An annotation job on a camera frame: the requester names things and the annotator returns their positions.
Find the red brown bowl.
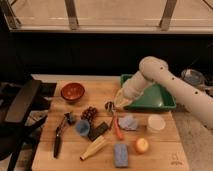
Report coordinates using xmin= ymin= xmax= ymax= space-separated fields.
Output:
xmin=61 ymin=82 xmax=85 ymax=102

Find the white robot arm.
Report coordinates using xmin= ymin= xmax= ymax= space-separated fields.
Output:
xmin=114 ymin=56 xmax=213 ymax=130

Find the blue sponge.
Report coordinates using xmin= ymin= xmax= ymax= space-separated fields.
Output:
xmin=114 ymin=144 xmax=129 ymax=168

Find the orange apple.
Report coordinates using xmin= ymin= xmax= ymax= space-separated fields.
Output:
xmin=135 ymin=138 xmax=149 ymax=154

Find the black rectangular block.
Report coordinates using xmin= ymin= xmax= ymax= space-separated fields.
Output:
xmin=88 ymin=122 xmax=109 ymax=141

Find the black office chair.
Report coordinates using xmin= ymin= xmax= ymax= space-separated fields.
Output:
xmin=0 ymin=80 xmax=56 ymax=171

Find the black handled peeler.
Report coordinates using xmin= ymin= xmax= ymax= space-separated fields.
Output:
xmin=53 ymin=116 xmax=66 ymax=158

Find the blue paper cup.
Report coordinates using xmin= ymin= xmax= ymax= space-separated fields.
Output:
xmin=75 ymin=120 xmax=90 ymax=137

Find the small metal cup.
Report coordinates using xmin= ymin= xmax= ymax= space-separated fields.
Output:
xmin=105 ymin=101 xmax=115 ymax=113

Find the green plastic tray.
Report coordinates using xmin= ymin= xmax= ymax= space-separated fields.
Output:
xmin=120 ymin=72 xmax=176 ymax=111

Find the small dark blue clip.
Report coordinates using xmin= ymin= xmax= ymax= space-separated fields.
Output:
xmin=65 ymin=113 xmax=76 ymax=125

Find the grey round bowl background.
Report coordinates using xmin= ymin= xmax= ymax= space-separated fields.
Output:
xmin=181 ymin=69 xmax=205 ymax=86

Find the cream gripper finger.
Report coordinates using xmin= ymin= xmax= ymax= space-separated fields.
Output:
xmin=114 ymin=90 xmax=128 ymax=108

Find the orange carrot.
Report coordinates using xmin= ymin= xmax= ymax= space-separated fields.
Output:
xmin=114 ymin=116 xmax=124 ymax=140

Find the bunch of dark grapes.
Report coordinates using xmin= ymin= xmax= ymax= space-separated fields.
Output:
xmin=81 ymin=107 xmax=98 ymax=123

